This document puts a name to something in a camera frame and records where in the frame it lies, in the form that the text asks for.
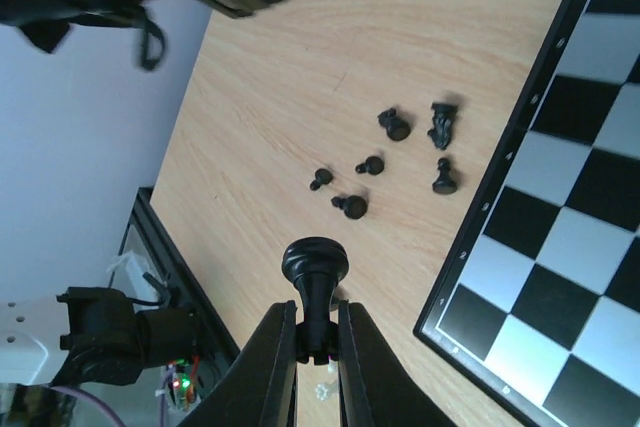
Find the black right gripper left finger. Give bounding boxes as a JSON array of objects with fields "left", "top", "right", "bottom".
[{"left": 181, "top": 300, "right": 297, "bottom": 427}]

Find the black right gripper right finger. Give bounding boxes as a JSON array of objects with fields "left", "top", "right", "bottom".
[{"left": 338, "top": 301, "right": 455, "bottom": 427}]

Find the black chess piece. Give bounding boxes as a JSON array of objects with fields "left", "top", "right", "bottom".
[
  {"left": 282, "top": 237, "right": 349, "bottom": 365},
  {"left": 427, "top": 102, "right": 458, "bottom": 150},
  {"left": 309, "top": 168, "right": 334, "bottom": 191},
  {"left": 354, "top": 156, "right": 385, "bottom": 176}
]

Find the black chess pawn lying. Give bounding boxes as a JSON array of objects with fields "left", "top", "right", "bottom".
[{"left": 331, "top": 195, "right": 368, "bottom": 220}]

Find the black chess piece on board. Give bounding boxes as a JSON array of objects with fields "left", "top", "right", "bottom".
[{"left": 309, "top": 168, "right": 334, "bottom": 191}]

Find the black chess piece lying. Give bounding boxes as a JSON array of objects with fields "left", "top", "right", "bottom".
[{"left": 354, "top": 156, "right": 385, "bottom": 176}]

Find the black chess knight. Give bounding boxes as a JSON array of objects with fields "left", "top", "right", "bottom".
[{"left": 377, "top": 107, "right": 411, "bottom": 142}]

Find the black and grey chessboard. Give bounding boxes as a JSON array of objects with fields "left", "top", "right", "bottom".
[{"left": 414, "top": 0, "right": 639, "bottom": 426}]

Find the black enclosure frame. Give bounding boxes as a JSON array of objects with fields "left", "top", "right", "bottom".
[{"left": 127, "top": 187, "right": 239, "bottom": 396}]

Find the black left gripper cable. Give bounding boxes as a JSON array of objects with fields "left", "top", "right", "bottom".
[{"left": 132, "top": 6, "right": 166, "bottom": 72}]

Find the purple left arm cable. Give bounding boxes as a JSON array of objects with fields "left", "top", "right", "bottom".
[{"left": 49, "top": 385, "right": 126, "bottom": 427}]

